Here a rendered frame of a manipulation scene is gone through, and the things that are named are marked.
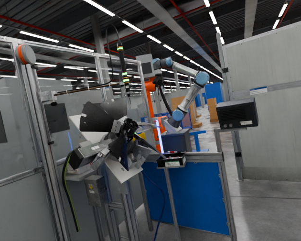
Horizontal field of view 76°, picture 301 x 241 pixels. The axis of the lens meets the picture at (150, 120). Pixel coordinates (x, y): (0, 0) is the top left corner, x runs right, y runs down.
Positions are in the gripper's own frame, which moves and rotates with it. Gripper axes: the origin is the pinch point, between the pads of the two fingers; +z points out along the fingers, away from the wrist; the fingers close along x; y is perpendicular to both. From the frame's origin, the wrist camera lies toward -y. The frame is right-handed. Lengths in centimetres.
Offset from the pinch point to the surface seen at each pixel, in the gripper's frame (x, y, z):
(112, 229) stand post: 31, -67, 107
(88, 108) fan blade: 11, -82, 4
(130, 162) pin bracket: -2, -65, 49
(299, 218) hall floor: -101, 48, 143
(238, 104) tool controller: -73, -21, 20
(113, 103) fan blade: 17, -51, 3
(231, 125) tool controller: -66, -20, 36
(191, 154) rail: -30, -17, 58
